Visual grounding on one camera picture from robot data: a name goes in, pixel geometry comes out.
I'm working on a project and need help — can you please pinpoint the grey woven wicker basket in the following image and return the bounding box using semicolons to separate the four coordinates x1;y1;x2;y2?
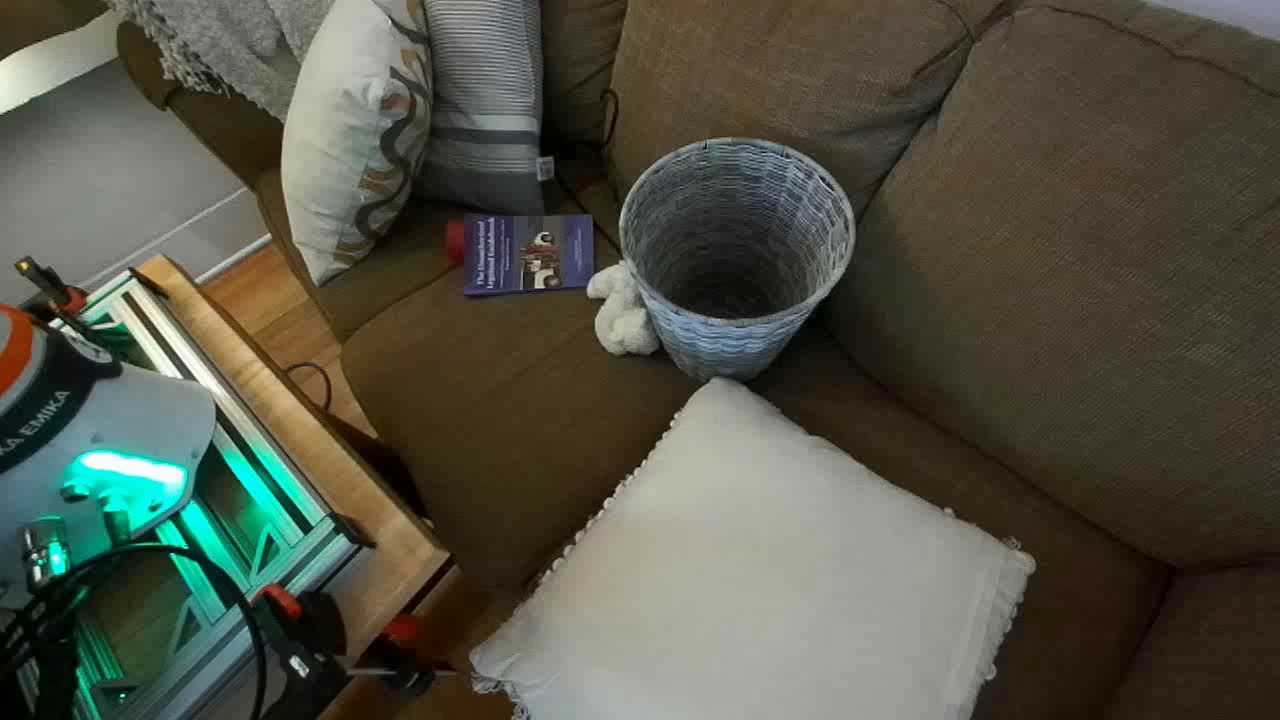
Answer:
617;132;860;384

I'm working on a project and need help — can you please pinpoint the white plush toy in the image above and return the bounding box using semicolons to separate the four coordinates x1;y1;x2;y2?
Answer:
583;254;665;359

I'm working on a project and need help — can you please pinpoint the blue printed booklet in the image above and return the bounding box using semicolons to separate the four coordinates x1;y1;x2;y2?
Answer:
458;212;599;305

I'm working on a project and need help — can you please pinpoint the white lace-edged cushion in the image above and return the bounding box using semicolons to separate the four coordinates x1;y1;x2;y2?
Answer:
467;374;1038;720

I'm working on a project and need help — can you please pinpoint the grey striped throw pillow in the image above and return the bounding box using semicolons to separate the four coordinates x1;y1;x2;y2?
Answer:
416;0;560;220

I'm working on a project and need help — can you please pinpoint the wooden table top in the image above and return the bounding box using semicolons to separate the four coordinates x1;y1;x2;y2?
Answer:
131;253;454;664

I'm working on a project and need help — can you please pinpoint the cream throw pillow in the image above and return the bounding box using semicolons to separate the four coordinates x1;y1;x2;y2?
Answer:
276;0;438;289

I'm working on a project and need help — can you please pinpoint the orange black clamp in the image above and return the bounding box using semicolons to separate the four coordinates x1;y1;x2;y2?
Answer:
254;581;448;700

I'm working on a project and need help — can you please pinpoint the brown fabric sofa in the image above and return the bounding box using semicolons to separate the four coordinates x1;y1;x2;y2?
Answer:
110;0;1280;720

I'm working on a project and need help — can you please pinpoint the cream knit blanket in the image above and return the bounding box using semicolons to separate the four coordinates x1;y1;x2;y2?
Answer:
110;0;334;124

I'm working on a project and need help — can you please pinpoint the black floor cable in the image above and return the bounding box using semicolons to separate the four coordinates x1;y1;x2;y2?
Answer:
279;354;432;518

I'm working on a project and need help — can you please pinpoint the aluminium frame rail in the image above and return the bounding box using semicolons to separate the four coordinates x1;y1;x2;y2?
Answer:
71;263;370;720

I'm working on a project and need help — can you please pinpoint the black red clamp handle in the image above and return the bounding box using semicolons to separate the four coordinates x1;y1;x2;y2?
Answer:
13;253;93;318

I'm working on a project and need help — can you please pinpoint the black base cable bundle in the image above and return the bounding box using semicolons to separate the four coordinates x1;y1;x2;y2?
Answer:
0;537;271;720

